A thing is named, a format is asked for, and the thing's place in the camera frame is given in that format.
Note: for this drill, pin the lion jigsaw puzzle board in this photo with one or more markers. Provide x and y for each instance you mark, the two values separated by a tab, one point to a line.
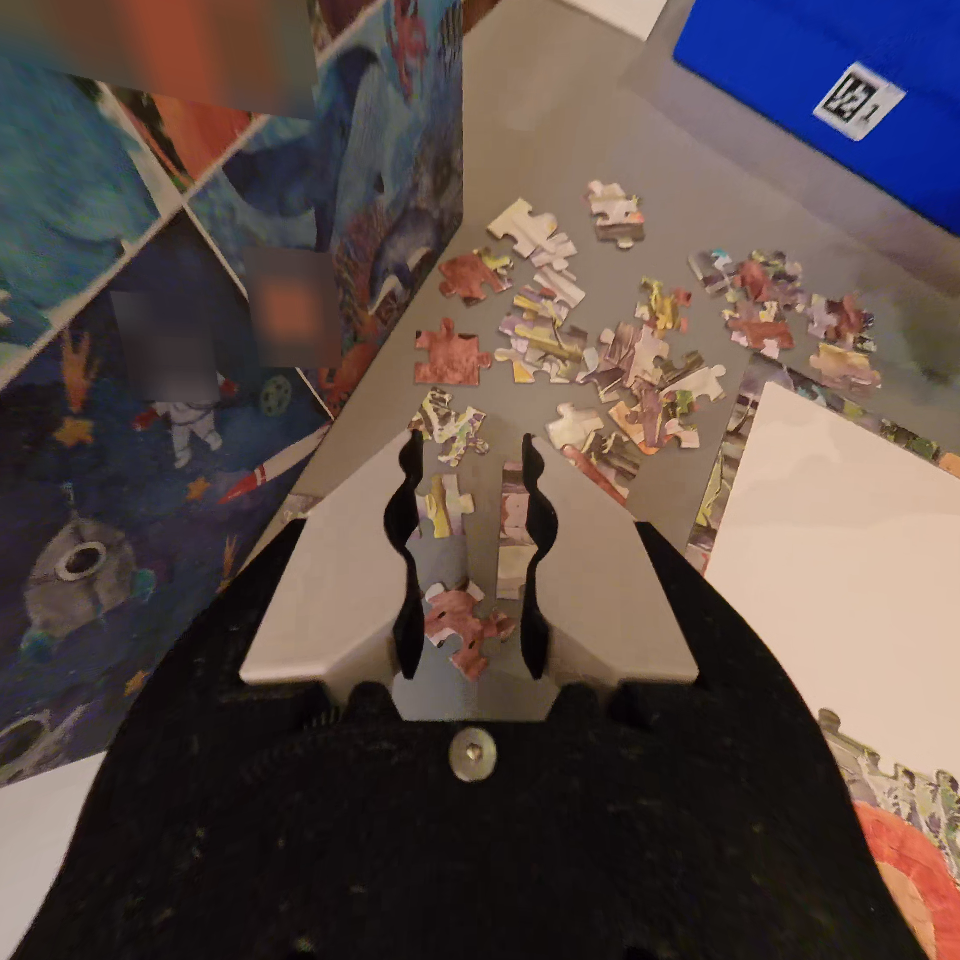
840	562

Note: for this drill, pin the brown puzzle piece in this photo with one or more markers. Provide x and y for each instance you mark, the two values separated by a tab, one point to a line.
457	619

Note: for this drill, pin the colourful animal puzzle box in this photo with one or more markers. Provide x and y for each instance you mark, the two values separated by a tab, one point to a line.
112	525

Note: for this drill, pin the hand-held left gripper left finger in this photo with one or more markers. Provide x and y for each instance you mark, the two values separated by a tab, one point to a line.
322	592

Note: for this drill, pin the pile of puzzle pieces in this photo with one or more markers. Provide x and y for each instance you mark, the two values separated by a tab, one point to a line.
600	352

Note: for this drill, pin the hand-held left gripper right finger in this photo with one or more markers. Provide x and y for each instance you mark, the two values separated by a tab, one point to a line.
607	600

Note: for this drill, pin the blue plastic bin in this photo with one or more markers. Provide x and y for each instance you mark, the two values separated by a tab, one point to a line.
787	60

